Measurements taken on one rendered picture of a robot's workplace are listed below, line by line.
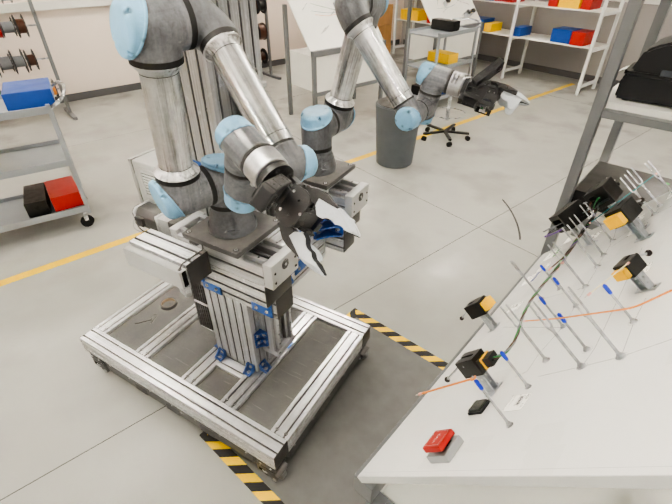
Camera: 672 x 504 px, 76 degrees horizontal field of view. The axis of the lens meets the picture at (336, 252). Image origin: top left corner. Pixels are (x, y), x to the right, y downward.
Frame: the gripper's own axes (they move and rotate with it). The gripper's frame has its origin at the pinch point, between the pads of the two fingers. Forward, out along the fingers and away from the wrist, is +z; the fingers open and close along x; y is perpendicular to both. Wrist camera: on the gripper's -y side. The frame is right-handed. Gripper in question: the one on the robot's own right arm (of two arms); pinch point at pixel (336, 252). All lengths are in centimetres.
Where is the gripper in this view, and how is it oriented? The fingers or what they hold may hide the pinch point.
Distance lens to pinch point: 67.7
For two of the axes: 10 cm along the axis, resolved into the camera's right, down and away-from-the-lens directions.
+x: -6.2, 7.3, 2.9
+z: 6.2, 6.8, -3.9
